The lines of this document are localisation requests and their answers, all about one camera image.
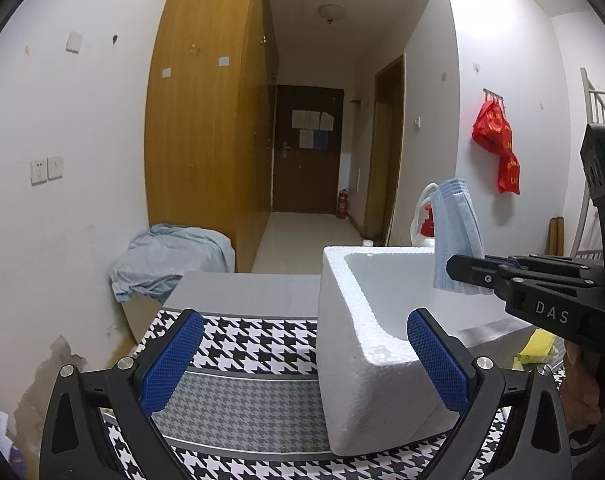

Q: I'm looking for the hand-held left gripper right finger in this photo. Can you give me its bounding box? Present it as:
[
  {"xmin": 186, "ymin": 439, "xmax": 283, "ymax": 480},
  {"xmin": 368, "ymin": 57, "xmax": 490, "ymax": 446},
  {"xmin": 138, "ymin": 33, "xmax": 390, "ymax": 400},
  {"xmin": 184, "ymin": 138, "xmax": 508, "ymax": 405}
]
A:
[{"xmin": 407, "ymin": 308, "xmax": 573, "ymax": 480}]

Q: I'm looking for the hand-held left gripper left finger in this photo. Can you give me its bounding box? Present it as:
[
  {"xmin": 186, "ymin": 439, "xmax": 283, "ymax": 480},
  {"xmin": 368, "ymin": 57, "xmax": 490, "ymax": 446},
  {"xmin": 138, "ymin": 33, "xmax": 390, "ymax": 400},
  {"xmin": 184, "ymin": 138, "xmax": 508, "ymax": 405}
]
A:
[{"xmin": 39, "ymin": 309, "xmax": 206, "ymax": 480}]

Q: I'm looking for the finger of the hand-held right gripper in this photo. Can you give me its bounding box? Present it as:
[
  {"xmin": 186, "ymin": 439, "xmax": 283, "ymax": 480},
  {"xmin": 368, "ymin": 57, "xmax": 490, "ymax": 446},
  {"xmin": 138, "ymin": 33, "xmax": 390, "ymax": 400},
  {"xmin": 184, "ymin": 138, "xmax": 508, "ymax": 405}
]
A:
[
  {"xmin": 485, "ymin": 254, "xmax": 603, "ymax": 282},
  {"xmin": 446, "ymin": 254, "xmax": 521, "ymax": 306}
]

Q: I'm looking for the light blue face mask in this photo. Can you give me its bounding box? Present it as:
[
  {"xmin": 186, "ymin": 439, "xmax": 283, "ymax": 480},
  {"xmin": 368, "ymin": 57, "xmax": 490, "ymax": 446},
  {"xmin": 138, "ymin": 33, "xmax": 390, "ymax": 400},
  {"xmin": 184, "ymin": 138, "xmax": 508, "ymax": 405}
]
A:
[{"xmin": 411, "ymin": 177, "xmax": 486, "ymax": 292}]

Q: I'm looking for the white foam box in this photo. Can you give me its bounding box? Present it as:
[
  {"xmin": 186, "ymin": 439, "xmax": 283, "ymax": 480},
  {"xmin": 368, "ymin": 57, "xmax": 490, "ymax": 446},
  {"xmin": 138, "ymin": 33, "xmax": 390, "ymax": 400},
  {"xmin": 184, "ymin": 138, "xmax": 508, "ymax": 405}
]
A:
[{"xmin": 319, "ymin": 246, "xmax": 533, "ymax": 457}]

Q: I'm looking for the person's right hand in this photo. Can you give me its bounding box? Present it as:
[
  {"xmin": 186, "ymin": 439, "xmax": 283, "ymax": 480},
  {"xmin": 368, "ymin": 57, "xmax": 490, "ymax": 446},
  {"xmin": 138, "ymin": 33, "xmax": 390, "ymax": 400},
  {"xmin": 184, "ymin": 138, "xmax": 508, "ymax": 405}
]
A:
[{"xmin": 561, "ymin": 341, "xmax": 602, "ymax": 432}]

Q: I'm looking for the white lotion bottle red pump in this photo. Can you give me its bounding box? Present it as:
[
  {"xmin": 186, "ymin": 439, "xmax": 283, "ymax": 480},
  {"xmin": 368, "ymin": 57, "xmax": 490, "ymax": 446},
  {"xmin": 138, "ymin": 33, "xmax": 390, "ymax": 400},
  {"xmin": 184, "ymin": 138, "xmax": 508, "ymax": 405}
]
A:
[{"xmin": 413, "ymin": 217, "xmax": 437, "ymax": 248}]

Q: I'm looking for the yellow plastic bag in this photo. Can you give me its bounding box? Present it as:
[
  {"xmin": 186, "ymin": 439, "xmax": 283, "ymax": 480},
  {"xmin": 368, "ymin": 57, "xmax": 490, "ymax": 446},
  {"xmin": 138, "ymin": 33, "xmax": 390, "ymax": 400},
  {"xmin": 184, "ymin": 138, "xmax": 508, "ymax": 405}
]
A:
[{"xmin": 515, "ymin": 327, "xmax": 561, "ymax": 371}]

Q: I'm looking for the houndstooth table mat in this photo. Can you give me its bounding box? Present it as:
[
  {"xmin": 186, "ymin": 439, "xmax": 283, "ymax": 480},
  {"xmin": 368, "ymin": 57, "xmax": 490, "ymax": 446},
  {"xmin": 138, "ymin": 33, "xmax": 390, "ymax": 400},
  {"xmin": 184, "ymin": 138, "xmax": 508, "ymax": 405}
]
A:
[{"xmin": 100, "ymin": 308, "xmax": 513, "ymax": 480}]

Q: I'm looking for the pale blue crumpled cloth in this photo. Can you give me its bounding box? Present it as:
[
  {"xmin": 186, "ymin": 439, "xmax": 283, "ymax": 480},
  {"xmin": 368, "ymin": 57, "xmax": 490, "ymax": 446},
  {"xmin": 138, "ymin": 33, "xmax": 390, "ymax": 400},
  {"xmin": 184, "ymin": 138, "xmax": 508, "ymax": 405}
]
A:
[{"xmin": 109, "ymin": 224, "xmax": 234, "ymax": 303}]

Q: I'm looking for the red printed plastic bag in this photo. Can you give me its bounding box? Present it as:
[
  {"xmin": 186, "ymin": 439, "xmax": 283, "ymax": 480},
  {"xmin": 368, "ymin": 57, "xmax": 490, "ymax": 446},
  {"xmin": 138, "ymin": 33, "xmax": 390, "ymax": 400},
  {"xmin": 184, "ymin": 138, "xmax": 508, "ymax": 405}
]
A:
[
  {"xmin": 497, "ymin": 149, "xmax": 522, "ymax": 196},
  {"xmin": 471, "ymin": 97, "xmax": 514, "ymax": 156}
]

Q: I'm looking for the wooden side door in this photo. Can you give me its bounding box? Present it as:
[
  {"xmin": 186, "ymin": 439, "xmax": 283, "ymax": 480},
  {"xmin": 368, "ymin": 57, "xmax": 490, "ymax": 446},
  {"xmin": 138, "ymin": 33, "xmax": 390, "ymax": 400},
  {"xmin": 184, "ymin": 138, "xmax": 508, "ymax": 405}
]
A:
[{"xmin": 363, "ymin": 54, "xmax": 406, "ymax": 246}]

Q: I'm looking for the dark brown door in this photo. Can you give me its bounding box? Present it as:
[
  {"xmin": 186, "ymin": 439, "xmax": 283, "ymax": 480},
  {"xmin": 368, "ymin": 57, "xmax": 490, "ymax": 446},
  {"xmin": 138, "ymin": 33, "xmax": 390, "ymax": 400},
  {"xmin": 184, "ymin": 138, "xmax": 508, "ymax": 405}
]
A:
[{"xmin": 271, "ymin": 85, "xmax": 344, "ymax": 215}]

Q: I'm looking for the wooden wardrobe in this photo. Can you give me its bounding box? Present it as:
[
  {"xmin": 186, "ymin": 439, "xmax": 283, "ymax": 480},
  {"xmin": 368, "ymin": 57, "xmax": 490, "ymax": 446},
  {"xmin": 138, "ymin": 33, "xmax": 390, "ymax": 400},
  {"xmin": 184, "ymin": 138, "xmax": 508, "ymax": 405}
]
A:
[{"xmin": 144, "ymin": 0, "xmax": 280, "ymax": 273}]

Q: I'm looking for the round ceiling lamp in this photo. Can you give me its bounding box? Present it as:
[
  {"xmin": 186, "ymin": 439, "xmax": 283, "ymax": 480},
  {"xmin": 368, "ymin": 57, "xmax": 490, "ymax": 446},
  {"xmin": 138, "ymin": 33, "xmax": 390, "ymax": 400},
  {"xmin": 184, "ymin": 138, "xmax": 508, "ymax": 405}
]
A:
[{"xmin": 317, "ymin": 4, "xmax": 351, "ymax": 25}]

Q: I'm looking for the white metal bed frame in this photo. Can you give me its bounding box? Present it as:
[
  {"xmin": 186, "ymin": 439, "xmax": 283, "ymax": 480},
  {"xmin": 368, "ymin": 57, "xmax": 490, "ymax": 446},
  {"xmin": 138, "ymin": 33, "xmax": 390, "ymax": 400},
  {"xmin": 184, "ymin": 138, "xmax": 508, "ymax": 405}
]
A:
[{"xmin": 570, "ymin": 66, "xmax": 605, "ymax": 261}]

